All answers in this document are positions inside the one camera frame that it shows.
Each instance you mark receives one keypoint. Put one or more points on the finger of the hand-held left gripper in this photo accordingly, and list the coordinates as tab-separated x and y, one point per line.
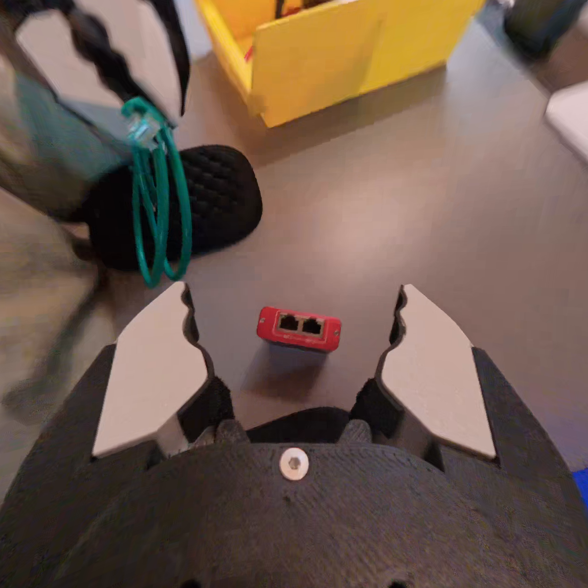
151	50
55	59

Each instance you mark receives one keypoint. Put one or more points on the yellow plastic bin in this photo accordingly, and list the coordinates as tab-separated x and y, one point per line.
344	59

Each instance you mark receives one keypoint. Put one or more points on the white board stand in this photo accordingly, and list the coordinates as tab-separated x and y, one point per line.
569	119

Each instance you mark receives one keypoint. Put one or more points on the person's beige sweater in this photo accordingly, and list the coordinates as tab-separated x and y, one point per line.
36	298

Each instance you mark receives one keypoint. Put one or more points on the grey power box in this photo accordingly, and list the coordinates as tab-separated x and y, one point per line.
542	23

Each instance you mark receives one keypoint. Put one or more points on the black wrist rest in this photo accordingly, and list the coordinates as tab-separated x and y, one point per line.
220	197

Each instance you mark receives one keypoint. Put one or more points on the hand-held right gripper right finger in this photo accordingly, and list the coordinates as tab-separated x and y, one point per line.
432	381

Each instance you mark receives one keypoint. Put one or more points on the grey desk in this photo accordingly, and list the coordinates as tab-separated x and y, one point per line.
390	220

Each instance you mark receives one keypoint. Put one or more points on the red ethernet splitter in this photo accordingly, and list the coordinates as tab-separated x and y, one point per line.
298	328

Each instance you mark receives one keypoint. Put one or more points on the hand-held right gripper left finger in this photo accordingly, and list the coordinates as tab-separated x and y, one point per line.
151	381

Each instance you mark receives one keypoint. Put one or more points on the blue plastic bin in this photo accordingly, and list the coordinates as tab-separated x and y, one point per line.
581	482

